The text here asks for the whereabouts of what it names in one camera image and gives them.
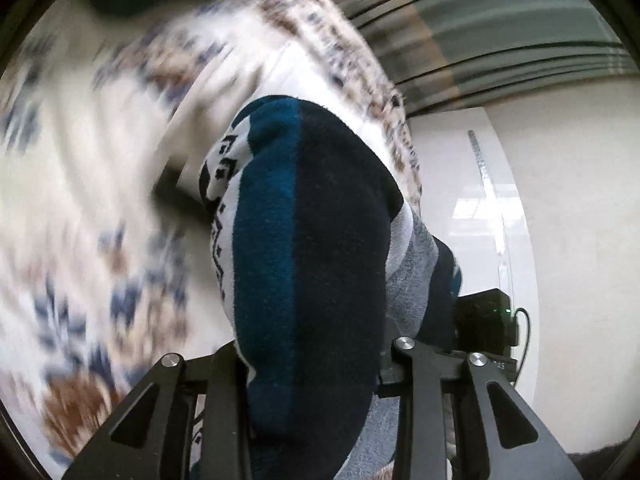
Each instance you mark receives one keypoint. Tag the floral checked printed blanket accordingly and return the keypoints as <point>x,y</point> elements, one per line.
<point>75,185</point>

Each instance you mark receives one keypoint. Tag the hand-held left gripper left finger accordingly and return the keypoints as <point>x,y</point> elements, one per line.
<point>225,400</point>

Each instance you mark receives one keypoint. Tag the navy grey teal striped sweater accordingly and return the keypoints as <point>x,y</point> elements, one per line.
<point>310,260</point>

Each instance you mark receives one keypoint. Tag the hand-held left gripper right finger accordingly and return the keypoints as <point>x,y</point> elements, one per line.
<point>420,400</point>

